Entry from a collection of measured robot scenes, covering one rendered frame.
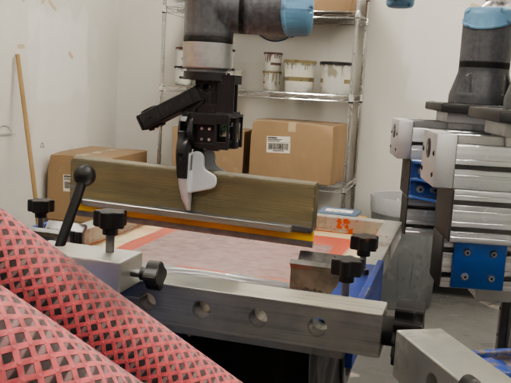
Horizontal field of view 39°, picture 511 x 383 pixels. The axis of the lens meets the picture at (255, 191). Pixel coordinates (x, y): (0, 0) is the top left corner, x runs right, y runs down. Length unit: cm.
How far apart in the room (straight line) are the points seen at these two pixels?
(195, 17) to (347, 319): 51
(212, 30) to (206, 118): 13
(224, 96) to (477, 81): 81
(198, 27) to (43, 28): 341
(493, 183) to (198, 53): 53
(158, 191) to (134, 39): 412
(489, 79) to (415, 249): 262
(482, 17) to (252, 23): 79
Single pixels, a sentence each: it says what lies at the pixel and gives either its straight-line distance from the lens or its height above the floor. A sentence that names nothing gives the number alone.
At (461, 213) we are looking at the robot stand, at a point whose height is 108.
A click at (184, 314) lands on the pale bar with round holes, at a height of 101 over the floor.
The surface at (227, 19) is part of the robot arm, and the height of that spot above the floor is 137.
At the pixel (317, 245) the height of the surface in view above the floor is 96.
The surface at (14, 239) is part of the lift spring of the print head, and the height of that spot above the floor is 119.
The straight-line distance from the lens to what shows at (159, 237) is 149.
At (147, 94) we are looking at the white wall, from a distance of 517.
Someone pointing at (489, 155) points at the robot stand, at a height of 118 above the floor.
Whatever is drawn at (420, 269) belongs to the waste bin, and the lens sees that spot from 433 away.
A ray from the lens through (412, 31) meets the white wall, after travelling 472.
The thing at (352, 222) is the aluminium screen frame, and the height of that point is 98.
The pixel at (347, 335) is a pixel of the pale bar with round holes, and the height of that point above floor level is 101.
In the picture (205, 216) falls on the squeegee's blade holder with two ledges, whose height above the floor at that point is 107.
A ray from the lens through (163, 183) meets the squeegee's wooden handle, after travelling 114.
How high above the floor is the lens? 128
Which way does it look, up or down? 8 degrees down
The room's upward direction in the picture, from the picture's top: 3 degrees clockwise
